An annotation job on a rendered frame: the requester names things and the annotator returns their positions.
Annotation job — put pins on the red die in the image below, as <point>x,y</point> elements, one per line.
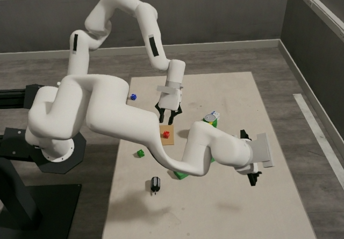
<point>166,134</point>

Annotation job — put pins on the green soda can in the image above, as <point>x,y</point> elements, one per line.
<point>211,119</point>

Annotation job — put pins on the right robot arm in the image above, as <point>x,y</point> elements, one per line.
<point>57,115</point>

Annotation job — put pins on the tan flat mat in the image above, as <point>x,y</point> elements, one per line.
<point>170,129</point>

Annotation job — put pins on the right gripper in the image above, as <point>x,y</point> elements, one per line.
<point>251,170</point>

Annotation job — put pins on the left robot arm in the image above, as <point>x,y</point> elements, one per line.
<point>99,27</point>

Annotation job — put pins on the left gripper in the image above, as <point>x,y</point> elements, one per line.
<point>170,102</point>

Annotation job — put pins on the green rectangular box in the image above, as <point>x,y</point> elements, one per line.
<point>182,175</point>

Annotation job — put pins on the green die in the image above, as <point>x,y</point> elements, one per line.
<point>140,153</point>

